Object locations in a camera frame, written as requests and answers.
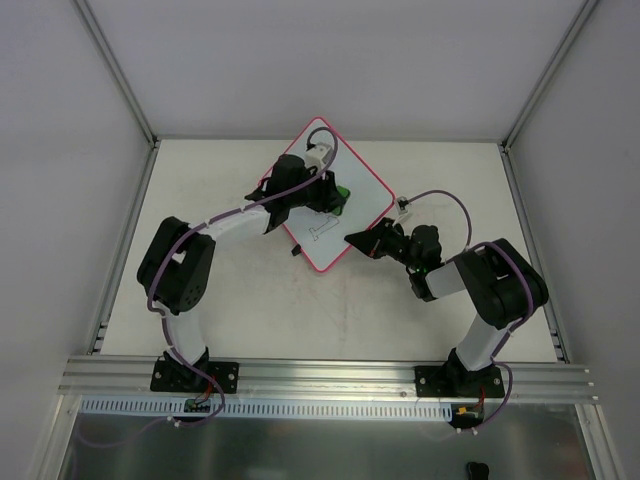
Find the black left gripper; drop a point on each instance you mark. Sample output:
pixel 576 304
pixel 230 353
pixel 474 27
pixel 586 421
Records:
pixel 324 193

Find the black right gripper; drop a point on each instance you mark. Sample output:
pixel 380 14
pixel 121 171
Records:
pixel 382 240

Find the green bone-shaped eraser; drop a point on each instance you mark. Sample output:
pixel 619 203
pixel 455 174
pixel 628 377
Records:
pixel 344 194

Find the pink framed whiteboard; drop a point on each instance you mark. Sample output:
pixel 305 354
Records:
pixel 320 236

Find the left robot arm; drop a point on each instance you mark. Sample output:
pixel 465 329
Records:
pixel 175 269

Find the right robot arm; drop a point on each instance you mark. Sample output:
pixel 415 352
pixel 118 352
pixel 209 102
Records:
pixel 505 291

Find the black object at bottom edge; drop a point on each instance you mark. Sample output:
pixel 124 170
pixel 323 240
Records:
pixel 478 471

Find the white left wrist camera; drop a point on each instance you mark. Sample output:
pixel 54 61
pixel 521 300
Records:
pixel 320 152

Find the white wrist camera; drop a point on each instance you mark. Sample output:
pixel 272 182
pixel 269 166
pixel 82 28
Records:
pixel 320 152
pixel 403 209

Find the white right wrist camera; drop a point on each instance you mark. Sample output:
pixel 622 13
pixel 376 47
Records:
pixel 403 209

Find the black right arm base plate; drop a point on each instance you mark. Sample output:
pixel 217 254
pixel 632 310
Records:
pixel 437 381

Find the right aluminium frame post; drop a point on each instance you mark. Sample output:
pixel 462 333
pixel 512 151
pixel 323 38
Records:
pixel 550 70

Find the aluminium frame post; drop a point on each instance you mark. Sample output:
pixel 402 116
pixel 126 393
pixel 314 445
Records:
pixel 98 37
pixel 550 70

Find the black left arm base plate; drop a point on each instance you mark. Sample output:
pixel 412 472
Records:
pixel 225 375

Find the left aluminium frame post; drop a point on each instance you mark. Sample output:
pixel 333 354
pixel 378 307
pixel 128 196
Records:
pixel 98 37

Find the aluminium mounting rail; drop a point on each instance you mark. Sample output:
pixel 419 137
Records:
pixel 329 380

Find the white slotted cable duct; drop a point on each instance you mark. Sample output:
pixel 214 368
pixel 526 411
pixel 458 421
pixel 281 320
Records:
pixel 268 408

